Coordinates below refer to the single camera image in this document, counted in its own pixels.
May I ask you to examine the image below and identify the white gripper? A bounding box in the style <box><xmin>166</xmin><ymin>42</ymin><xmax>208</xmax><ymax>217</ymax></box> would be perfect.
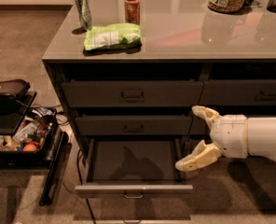
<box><xmin>175</xmin><ymin>105</ymin><xmax>248</xmax><ymax>172</ymax></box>

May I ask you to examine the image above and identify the grey drawer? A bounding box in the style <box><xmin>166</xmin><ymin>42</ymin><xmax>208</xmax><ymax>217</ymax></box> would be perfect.
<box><xmin>76</xmin><ymin>139</ymin><xmax>193</xmax><ymax>199</ymax></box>
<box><xmin>76</xmin><ymin>116</ymin><xmax>192</xmax><ymax>135</ymax></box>
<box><xmin>199</xmin><ymin>80</ymin><xmax>276</xmax><ymax>105</ymax></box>
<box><xmin>189</xmin><ymin>117</ymin><xmax>210</xmax><ymax>135</ymax></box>
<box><xmin>62</xmin><ymin>81</ymin><xmax>202</xmax><ymax>107</ymax></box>

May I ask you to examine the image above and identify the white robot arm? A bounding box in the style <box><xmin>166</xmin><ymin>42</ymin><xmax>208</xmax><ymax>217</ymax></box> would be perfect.
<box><xmin>175</xmin><ymin>105</ymin><xmax>276</xmax><ymax>172</ymax></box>

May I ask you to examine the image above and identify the grey drawer cabinet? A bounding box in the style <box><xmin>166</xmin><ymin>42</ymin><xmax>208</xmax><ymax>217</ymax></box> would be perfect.
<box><xmin>43</xmin><ymin>0</ymin><xmax>276</xmax><ymax>150</ymax></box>

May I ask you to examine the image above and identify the green chip bag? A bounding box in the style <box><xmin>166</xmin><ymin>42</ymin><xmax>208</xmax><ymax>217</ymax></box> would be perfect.
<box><xmin>84</xmin><ymin>23</ymin><xmax>142</xmax><ymax>51</ymax></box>

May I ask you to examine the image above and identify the red soda can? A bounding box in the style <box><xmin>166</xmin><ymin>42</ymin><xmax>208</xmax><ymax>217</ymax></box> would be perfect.
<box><xmin>124</xmin><ymin>0</ymin><xmax>140</xmax><ymax>24</ymax></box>

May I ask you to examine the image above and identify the green silver soda can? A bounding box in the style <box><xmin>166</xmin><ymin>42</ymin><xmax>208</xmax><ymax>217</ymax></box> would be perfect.
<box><xmin>75</xmin><ymin>0</ymin><xmax>92</xmax><ymax>30</ymax></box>

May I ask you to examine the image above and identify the black bin with groceries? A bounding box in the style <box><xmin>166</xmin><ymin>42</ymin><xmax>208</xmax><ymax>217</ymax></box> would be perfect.
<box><xmin>0</xmin><ymin>107</ymin><xmax>57</xmax><ymax>167</ymax></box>

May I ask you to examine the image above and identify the orange fruit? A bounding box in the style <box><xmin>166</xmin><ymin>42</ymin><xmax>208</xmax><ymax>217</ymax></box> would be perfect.
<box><xmin>23</xmin><ymin>144</ymin><xmax>37</xmax><ymax>151</ymax></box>

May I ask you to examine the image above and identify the black tray with lid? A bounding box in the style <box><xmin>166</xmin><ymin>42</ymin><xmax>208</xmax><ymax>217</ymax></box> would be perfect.
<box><xmin>0</xmin><ymin>79</ymin><xmax>30</xmax><ymax>100</ymax></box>

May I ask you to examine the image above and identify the black floor cable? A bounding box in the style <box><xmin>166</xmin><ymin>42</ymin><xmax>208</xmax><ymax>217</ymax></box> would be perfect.
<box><xmin>76</xmin><ymin>148</ymin><xmax>97</xmax><ymax>224</ymax></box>

